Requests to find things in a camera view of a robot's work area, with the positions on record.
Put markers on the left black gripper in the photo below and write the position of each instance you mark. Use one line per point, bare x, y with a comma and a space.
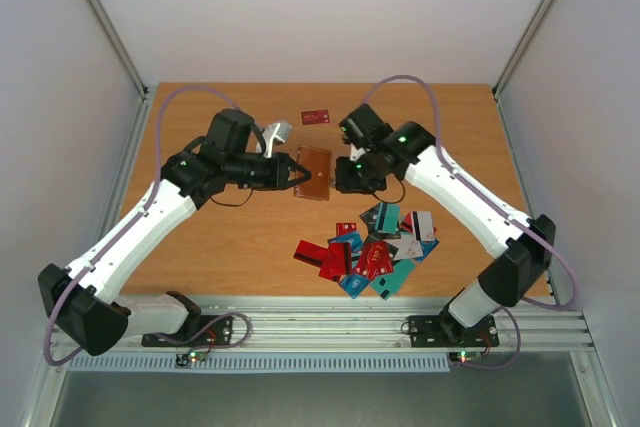
281, 171

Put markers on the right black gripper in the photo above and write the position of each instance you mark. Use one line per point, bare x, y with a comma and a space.
347, 174

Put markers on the brown leather card holder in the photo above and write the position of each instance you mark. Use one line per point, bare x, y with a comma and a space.
318, 162

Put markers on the teal card bottom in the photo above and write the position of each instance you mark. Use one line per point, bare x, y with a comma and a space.
387, 285

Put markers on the teal card with stripe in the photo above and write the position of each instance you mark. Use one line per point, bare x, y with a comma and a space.
387, 218

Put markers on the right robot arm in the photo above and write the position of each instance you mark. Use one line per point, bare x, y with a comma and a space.
516, 243

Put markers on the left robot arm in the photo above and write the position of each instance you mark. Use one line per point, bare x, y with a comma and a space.
83, 299

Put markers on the black card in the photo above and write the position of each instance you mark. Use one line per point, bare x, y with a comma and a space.
373, 218

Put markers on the small red card top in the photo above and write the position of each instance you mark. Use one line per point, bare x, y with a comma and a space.
343, 228

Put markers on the lone red card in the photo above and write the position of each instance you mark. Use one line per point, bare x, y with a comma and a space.
315, 117

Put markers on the blue card centre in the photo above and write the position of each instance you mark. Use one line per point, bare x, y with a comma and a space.
353, 239

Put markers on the blue card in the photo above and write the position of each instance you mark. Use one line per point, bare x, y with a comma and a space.
353, 239
354, 284
426, 248

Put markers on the white card with stripe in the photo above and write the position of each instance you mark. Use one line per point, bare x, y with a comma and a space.
422, 226

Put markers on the dark red striped card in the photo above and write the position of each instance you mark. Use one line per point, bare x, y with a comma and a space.
310, 253

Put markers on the white card centre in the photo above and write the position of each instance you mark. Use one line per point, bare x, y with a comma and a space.
405, 248

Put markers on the red VIP card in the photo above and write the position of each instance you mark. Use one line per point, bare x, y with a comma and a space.
375, 260

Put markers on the red card left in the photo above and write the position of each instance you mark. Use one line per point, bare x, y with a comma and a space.
337, 261

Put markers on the blue card right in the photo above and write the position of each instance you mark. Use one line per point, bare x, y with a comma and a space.
426, 248

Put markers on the blue card bottom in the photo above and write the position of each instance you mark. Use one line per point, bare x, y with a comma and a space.
354, 284

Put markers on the right circuit board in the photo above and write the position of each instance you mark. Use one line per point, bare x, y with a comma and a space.
464, 356

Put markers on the circuit board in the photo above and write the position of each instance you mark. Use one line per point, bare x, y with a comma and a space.
464, 356
191, 358

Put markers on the left circuit board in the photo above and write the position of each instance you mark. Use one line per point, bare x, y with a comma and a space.
191, 358

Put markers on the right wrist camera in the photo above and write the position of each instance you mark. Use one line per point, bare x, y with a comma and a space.
356, 153

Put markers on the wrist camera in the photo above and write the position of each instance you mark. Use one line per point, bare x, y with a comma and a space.
356, 153
274, 134

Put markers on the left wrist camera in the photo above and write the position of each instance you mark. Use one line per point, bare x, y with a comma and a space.
274, 134

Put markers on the aluminium frame rails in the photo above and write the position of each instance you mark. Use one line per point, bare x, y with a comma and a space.
339, 323

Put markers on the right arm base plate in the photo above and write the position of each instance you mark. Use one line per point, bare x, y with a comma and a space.
431, 331

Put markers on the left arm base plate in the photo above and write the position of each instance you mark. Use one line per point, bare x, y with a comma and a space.
220, 329

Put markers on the grey slotted cable duct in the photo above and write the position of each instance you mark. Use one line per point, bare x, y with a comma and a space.
264, 363

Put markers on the left frame post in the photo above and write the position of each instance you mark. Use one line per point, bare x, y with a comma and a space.
106, 25

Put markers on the frame post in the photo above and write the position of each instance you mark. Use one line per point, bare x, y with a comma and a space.
530, 32
106, 25

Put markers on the right frame post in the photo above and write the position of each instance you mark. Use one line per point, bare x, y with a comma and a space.
530, 32

